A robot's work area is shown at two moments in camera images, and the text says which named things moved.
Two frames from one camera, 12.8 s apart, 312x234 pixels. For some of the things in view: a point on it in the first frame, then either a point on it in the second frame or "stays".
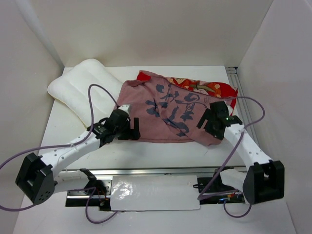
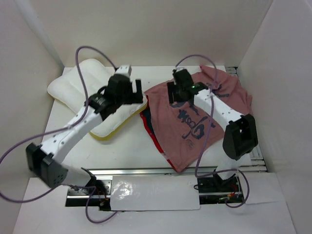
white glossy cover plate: x=154 y=192 stays
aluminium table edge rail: x=126 y=172 stays
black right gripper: x=205 y=115 -> x=171 y=88
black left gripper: x=133 y=133 -> x=135 y=98
